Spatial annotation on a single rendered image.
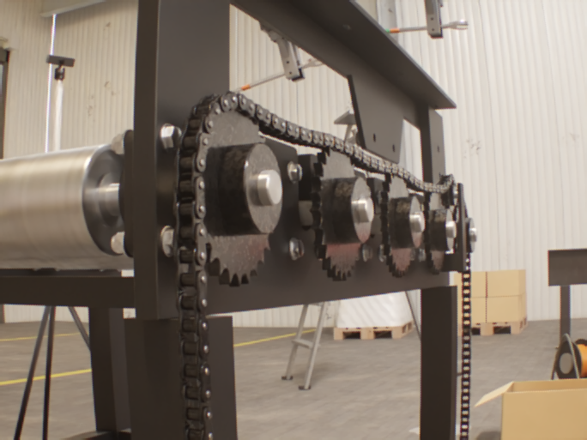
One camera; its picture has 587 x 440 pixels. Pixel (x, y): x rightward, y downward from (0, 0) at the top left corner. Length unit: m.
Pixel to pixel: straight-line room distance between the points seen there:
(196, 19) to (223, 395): 0.37
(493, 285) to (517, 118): 3.12
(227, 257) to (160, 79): 0.17
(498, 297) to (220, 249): 8.58
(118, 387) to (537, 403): 1.84
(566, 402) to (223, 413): 2.71
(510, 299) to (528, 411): 5.88
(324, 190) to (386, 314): 8.51
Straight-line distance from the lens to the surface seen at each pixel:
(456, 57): 11.81
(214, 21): 0.84
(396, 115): 1.59
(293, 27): 1.13
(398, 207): 1.26
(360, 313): 9.50
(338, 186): 0.98
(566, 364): 4.58
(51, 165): 0.80
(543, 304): 11.29
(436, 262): 1.56
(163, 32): 0.74
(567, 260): 6.25
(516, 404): 3.39
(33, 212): 0.80
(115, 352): 2.25
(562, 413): 3.38
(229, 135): 0.73
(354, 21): 1.22
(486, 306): 9.30
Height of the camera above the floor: 0.78
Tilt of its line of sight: 4 degrees up
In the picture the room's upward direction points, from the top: 1 degrees counter-clockwise
